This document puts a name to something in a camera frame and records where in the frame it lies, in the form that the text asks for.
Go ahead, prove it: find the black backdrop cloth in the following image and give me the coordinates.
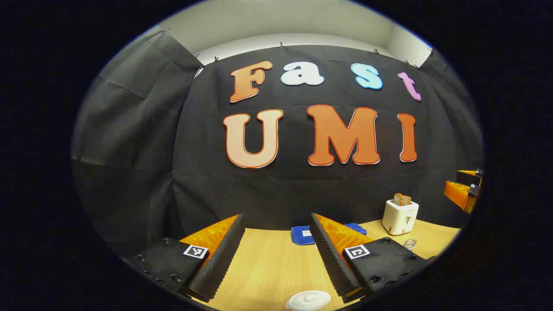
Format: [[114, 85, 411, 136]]
[[71, 29, 484, 260]]

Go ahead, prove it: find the blue folded towel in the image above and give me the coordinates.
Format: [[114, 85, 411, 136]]
[[291, 223, 368, 246]]

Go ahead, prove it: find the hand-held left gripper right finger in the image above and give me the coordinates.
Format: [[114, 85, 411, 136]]
[[309, 213, 438, 304]]

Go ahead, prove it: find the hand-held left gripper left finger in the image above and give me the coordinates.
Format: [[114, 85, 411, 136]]
[[123, 214, 246, 303]]

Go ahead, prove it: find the white toaster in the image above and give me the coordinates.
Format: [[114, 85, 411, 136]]
[[382, 199, 420, 236]]

